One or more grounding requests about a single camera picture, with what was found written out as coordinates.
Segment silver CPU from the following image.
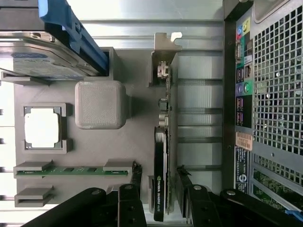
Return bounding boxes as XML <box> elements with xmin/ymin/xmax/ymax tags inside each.
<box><xmin>23</xmin><ymin>107</ymin><xmax>65</xmax><ymax>149</ymax></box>

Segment dark case label sticker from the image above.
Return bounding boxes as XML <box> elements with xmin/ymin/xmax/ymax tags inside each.
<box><xmin>234</xmin><ymin>148</ymin><xmax>250</xmax><ymax>190</ymax></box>

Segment open black PC case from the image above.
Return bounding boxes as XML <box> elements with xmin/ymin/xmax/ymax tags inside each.
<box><xmin>222</xmin><ymin>0</ymin><xmax>303</xmax><ymax>227</ymax></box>

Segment orange barcode sticker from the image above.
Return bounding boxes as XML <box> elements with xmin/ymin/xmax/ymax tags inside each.
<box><xmin>235</xmin><ymin>131</ymin><xmax>253</xmax><ymax>150</ymax></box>

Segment grey printed parts rack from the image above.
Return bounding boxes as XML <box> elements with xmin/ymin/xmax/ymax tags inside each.
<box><xmin>0</xmin><ymin>46</ymin><xmax>190</xmax><ymax>225</ymax></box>

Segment case port panel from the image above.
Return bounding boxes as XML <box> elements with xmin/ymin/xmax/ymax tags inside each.
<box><xmin>235</xmin><ymin>17</ymin><xmax>255</xmax><ymax>129</ymax></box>

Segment green RAM stick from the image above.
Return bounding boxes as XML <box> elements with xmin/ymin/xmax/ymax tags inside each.
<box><xmin>17</xmin><ymin>166</ymin><xmax>130</xmax><ymax>177</ymax></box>

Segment hard disk with blue caddy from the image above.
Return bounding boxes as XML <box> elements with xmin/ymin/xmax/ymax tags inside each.
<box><xmin>0</xmin><ymin>0</ymin><xmax>112</xmax><ymax>80</ymax></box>

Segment green motherboard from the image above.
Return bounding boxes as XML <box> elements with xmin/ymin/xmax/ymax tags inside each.
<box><xmin>252</xmin><ymin>168</ymin><xmax>291</xmax><ymax>210</ymax></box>

